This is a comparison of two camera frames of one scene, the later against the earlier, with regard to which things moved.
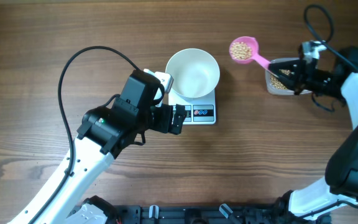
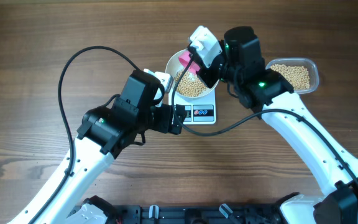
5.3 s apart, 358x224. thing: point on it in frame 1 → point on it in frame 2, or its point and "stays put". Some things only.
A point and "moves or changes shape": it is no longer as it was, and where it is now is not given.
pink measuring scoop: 243,50 moves or changes shape
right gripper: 304,71 → 204,73
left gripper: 165,125 stays put
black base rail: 207,214 stays put
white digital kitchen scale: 199,111 stays put
